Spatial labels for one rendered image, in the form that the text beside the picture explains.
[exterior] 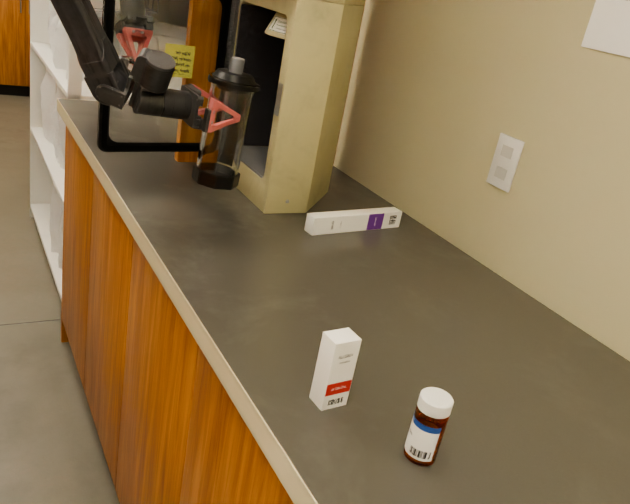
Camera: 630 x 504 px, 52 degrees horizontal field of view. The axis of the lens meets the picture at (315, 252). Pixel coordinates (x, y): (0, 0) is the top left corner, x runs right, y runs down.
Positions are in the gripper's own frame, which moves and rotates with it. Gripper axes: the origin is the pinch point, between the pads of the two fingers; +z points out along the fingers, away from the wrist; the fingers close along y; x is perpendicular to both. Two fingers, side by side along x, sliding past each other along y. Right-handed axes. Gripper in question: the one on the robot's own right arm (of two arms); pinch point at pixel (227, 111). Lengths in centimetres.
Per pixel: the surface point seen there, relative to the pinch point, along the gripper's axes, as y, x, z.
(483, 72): -15, -20, 52
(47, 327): 107, 118, -9
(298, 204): -3.2, 18.6, 20.7
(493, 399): -75, 21, 17
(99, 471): 24, 117, -7
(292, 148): -3.0, 5.5, 15.6
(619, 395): -80, 19, 39
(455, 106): -9, -11, 53
